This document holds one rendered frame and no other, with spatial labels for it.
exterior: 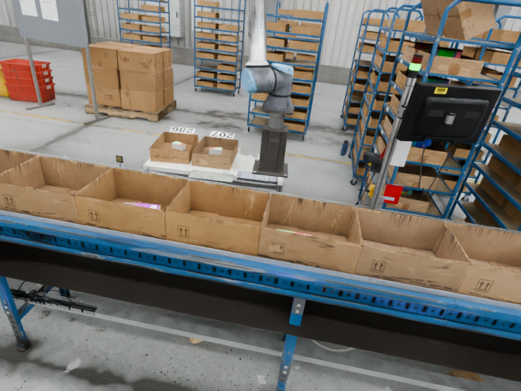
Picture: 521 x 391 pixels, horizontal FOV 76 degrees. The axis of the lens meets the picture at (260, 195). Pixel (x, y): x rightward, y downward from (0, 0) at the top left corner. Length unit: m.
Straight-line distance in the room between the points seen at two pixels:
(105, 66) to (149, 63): 0.75
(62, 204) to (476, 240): 1.80
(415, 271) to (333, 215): 0.42
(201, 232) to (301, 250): 0.41
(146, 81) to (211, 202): 4.40
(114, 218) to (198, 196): 0.39
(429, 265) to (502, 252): 0.51
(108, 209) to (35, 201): 0.34
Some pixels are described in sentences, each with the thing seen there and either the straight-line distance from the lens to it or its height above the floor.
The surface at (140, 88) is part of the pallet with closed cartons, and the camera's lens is 5.96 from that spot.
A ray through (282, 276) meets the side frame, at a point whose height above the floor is 0.89.
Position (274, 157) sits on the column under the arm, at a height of 0.88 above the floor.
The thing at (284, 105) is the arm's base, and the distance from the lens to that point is 2.29.
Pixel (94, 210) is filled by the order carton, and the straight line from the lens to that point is 1.56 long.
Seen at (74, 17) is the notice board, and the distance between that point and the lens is 5.83.
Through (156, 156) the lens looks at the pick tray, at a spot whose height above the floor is 0.79.
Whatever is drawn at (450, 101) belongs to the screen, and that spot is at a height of 1.48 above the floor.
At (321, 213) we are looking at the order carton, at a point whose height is 0.99.
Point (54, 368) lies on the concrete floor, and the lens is 2.31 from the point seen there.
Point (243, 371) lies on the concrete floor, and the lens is 2.13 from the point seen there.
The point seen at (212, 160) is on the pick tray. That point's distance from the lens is 2.43.
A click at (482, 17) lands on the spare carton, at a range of 2.59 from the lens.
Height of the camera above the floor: 1.78
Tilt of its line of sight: 29 degrees down
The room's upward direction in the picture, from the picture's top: 6 degrees clockwise
